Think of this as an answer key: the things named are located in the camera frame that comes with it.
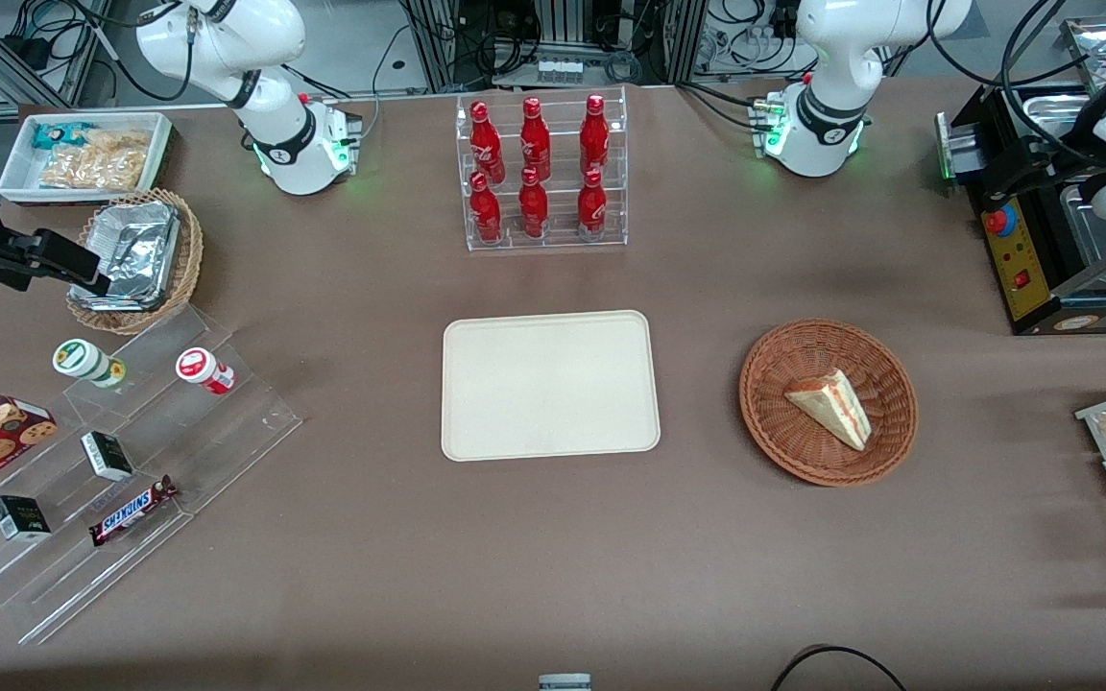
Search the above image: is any clear acrylic bottle rack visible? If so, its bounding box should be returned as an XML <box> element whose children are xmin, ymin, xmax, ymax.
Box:
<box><xmin>455</xmin><ymin>85</ymin><xmax>630</xmax><ymax>253</ymax></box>

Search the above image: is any black food warmer machine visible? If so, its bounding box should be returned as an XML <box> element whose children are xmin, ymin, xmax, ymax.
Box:
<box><xmin>935</xmin><ymin>82</ymin><xmax>1106</xmax><ymax>336</ymax></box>

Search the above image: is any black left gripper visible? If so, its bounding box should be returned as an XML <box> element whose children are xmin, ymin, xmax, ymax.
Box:
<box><xmin>990</xmin><ymin>134</ymin><xmax>1106</xmax><ymax>206</ymax></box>

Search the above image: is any red lid white cup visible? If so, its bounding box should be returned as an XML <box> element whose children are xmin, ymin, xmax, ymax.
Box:
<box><xmin>176</xmin><ymin>347</ymin><xmax>236</xmax><ymax>396</ymax></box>

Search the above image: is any red soda bottle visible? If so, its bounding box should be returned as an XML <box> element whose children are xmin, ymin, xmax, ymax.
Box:
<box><xmin>469</xmin><ymin>171</ymin><xmax>504</xmax><ymax>244</ymax></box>
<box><xmin>518</xmin><ymin>166</ymin><xmax>550</xmax><ymax>239</ymax></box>
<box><xmin>580</xmin><ymin>94</ymin><xmax>610</xmax><ymax>174</ymax></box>
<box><xmin>469</xmin><ymin>101</ymin><xmax>506</xmax><ymax>183</ymax></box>
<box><xmin>519</xmin><ymin>97</ymin><xmax>552</xmax><ymax>179</ymax></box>
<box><xmin>577</xmin><ymin>168</ymin><xmax>609</xmax><ymax>241</ymax></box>

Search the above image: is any light wicker basket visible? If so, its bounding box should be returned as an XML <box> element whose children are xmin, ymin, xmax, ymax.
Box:
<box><xmin>65</xmin><ymin>188</ymin><xmax>204</xmax><ymax>336</ymax></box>

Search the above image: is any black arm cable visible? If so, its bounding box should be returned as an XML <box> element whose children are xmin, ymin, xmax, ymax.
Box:
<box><xmin>90</xmin><ymin>0</ymin><xmax>201</xmax><ymax>103</ymax></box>
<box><xmin>926</xmin><ymin>0</ymin><xmax>1106</xmax><ymax>155</ymax></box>

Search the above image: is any small black carton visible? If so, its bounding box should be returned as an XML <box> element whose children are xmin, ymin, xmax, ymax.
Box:
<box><xmin>81</xmin><ymin>431</ymin><xmax>135</xmax><ymax>483</ymax></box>
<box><xmin>0</xmin><ymin>494</ymin><xmax>53</xmax><ymax>542</ymax></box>

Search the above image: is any black table cable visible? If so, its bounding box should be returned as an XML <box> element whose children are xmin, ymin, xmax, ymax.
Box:
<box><xmin>769</xmin><ymin>644</ymin><xmax>910</xmax><ymax>691</ymax></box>

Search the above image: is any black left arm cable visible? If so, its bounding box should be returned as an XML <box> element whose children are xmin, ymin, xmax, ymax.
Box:
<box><xmin>926</xmin><ymin>0</ymin><xmax>1106</xmax><ymax>155</ymax></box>

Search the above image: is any Snickers chocolate bar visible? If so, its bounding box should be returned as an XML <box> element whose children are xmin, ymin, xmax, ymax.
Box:
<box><xmin>88</xmin><ymin>475</ymin><xmax>179</xmax><ymax>548</ymax></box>

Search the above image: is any clear acrylic step shelf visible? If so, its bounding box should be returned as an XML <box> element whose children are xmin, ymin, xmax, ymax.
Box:
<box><xmin>0</xmin><ymin>304</ymin><xmax>303</xmax><ymax>646</ymax></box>

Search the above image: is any triangular sandwich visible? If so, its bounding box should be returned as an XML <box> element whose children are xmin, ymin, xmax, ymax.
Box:
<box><xmin>783</xmin><ymin>369</ymin><xmax>873</xmax><ymax>452</ymax></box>

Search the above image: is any blue snack packet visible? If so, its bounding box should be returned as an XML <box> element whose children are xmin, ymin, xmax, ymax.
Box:
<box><xmin>31</xmin><ymin>122</ymin><xmax>95</xmax><ymax>151</ymax></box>

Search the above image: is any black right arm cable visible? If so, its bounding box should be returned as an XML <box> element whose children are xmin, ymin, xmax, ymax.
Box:
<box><xmin>90</xmin><ymin>0</ymin><xmax>201</xmax><ymax>103</ymax></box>

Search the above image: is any aluminium foil container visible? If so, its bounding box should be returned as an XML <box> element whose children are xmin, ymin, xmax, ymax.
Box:
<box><xmin>70</xmin><ymin>201</ymin><xmax>180</xmax><ymax>312</ymax></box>

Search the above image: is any brown wicker basket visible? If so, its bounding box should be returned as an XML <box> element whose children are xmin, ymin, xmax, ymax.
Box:
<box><xmin>739</xmin><ymin>319</ymin><xmax>919</xmax><ymax>488</ymax></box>

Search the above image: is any green lid white cup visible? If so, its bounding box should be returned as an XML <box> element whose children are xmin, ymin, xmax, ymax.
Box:
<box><xmin>53</xmin><ymin>339</ymin><xmax>128</xmax><ymax>390</ymax></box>

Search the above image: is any clear bag of chips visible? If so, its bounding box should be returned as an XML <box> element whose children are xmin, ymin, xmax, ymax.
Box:
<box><xmin>38</xmin><ymin>129</ymin><xmax>152</xmax><ymax>192</ymax></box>

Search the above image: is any white rectangular snack bin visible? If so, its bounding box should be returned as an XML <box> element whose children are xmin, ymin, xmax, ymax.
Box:
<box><xmin>0</xmin><ymin>111</ymin><xmax>176</xmax><ymax>206</ymax></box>

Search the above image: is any cream plastic tray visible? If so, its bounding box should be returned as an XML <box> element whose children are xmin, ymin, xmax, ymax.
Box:
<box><xmin>442</xmin><ymin>310</ymin><xmax>661</xmax><ymax>463</ymax></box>

